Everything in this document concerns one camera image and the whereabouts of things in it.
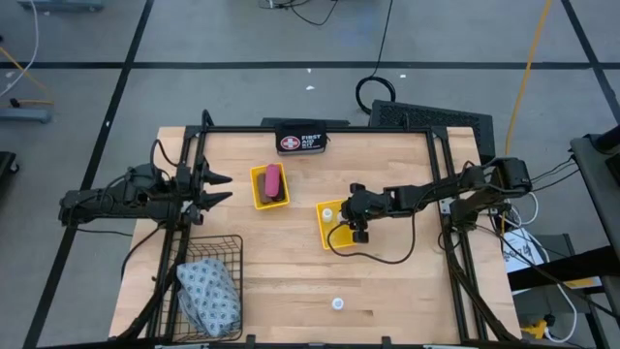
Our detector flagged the white printed papers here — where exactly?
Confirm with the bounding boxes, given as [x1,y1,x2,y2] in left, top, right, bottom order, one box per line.
[503,227,547,274]

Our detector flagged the yellow plastic basket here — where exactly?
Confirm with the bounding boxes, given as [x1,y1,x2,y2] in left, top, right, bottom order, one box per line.
[249,162,292,211]
[315,198,361,252]

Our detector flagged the black first aid kit bag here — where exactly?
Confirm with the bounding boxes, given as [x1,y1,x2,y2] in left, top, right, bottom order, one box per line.
[273,120,328,156]

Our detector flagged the black wire basket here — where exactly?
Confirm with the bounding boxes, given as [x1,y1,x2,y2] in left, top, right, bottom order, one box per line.
[164,234,245,343]

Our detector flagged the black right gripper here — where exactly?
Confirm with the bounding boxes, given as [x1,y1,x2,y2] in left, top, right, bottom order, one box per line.
[339,191,382,231]

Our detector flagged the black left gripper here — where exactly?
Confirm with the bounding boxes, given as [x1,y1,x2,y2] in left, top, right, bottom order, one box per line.
[173,156,234,217]

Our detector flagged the thin yellow floor cable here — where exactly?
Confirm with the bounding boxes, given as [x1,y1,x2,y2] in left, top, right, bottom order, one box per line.
[0,46,55,108]

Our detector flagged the black metal table frame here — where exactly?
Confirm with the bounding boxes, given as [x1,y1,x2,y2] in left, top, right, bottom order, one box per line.
[108,109,523,346]

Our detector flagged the white floor cable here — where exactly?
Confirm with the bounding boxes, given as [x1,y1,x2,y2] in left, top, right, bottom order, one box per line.
[0,0,41,98]

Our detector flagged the brown case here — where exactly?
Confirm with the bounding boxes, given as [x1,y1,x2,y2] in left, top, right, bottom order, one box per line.
[255,171,288,205]

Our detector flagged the blue patterned striped cloth pouch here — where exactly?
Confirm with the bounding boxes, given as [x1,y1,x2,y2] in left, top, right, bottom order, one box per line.
[174,257,243,338]

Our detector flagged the black coiled floor cable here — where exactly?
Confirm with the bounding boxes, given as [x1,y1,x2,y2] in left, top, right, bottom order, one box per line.
[355,0,397,116]

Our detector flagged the grey floor base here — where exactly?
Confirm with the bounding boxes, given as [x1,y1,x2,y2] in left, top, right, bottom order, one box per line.
[16,0,106,13]

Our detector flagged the black floor object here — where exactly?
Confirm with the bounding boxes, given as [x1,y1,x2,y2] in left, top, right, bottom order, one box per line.
[0,151,21,177]

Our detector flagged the yellow power plug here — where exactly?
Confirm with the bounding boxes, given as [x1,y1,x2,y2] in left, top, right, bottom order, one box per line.
[521,319,550,341]

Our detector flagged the black tangled floor cables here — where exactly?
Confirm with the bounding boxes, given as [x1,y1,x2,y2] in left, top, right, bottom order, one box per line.
[258,0,340,27]

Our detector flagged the pink oblong case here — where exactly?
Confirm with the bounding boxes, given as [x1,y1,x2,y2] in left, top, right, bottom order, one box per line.
[263,163,283,200]

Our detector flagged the black camera cable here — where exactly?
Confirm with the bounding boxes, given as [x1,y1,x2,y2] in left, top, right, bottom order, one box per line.
[325,210,419,266]

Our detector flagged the black side desk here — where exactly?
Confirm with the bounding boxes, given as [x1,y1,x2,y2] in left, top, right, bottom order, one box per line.
[570,124,620,253]

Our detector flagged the grey floor block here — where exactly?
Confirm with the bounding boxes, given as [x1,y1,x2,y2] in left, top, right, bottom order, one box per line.
[0,107,52,124]

